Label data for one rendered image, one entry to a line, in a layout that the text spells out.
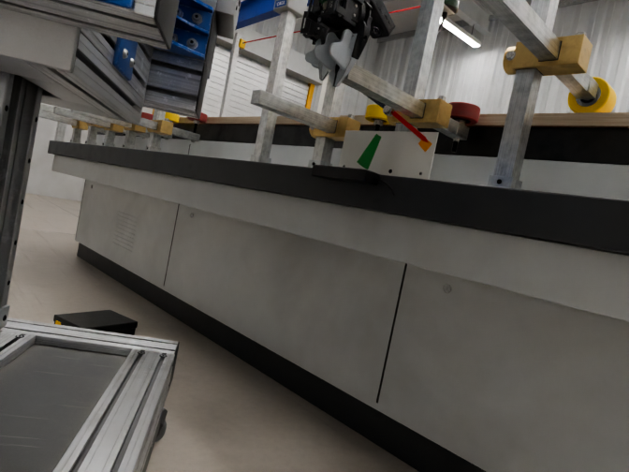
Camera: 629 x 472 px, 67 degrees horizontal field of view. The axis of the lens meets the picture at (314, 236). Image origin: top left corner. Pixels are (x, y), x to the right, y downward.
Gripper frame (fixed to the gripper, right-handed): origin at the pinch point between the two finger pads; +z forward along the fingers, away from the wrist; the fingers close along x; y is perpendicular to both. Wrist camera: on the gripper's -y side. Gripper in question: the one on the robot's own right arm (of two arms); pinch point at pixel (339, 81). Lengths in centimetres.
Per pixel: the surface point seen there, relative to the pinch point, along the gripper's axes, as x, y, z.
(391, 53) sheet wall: -671, -795, -377
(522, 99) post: 21.7, -25.4, -3.9
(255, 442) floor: -24, -19, 83
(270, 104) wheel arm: -23.5, -3.6, 2.5
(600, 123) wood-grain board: 29, -46, -5
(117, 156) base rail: -155, -23, 17
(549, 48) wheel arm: 26.5, -20.7, -10.9
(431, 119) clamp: 3.9, -24.7, -0.2
